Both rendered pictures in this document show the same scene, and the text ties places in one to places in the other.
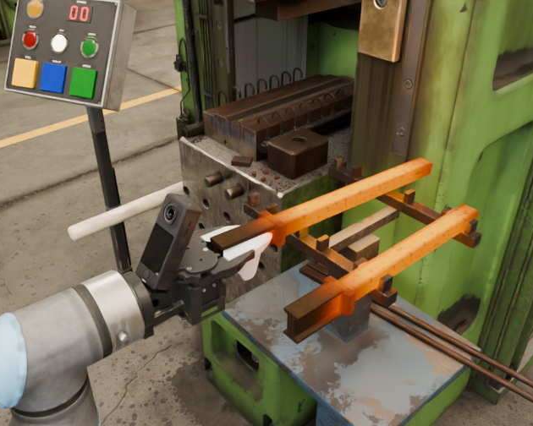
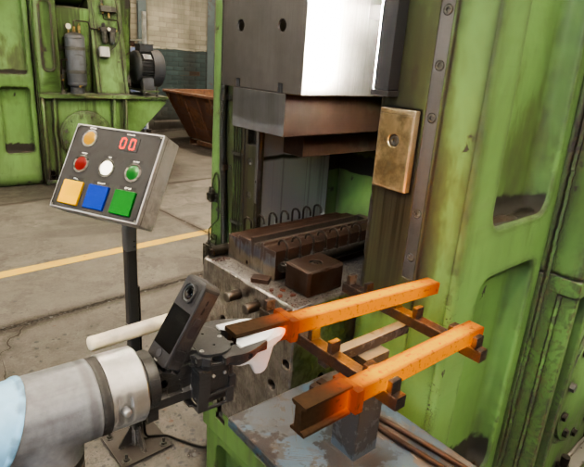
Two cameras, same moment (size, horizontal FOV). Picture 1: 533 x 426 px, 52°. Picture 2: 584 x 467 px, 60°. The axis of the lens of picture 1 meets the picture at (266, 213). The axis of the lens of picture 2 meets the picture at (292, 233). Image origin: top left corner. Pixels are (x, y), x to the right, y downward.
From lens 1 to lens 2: 0.08 m
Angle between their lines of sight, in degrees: 14
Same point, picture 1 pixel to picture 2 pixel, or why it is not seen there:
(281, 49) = (303, 187)
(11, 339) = (12, 399)
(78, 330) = (82, 398)
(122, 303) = (131, 375)
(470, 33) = (472, 170)
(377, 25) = (390, 161)
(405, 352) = not seen: outside the picture
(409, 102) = (418, 231)
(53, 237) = (70, 357)
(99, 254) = not seen: hidden behind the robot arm
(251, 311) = (259, 423)
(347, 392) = not seen: outside the picture
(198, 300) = (207, 385)
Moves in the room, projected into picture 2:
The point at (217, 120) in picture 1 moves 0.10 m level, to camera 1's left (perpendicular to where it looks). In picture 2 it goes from (241, 241) to (203, 239)
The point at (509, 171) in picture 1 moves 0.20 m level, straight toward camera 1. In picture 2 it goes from (512, 308) to (502, 340)
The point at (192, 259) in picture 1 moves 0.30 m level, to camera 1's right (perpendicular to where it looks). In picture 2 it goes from (205, 343) to (439, 359)
